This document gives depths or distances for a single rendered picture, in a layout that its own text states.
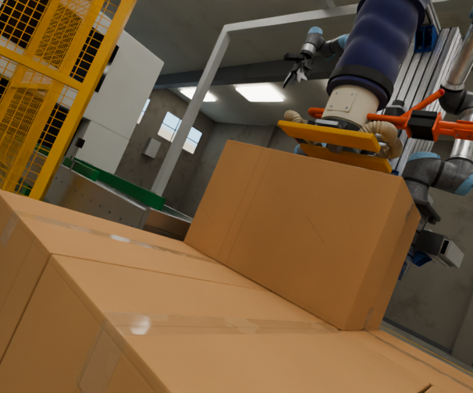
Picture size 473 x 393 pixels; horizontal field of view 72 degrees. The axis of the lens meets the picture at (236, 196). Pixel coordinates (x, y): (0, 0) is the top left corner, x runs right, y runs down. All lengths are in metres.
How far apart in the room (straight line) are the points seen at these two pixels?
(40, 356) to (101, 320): 0.12
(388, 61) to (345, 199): 0.55
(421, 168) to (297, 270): 0.83
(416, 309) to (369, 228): 6.53
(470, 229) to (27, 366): 7.27
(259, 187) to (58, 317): 0.72
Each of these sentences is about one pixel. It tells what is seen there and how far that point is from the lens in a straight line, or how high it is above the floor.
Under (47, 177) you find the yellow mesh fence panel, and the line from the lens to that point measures 1.79.
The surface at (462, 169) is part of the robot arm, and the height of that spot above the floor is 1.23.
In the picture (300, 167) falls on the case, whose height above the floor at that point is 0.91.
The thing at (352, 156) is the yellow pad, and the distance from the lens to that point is 1.23.
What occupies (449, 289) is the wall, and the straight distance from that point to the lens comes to 7.29.
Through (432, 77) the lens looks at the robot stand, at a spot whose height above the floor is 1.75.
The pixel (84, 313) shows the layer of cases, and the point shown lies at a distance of 0.41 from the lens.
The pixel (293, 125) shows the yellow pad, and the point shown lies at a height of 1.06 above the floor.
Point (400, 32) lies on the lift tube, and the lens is 1.34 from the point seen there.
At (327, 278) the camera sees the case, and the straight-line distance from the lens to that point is 0.88.
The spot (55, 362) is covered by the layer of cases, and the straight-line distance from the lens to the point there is 0.45.
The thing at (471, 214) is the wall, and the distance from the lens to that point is 7.52.
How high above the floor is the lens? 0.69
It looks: 4 degrees up
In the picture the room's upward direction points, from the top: 23 degrees clockwise
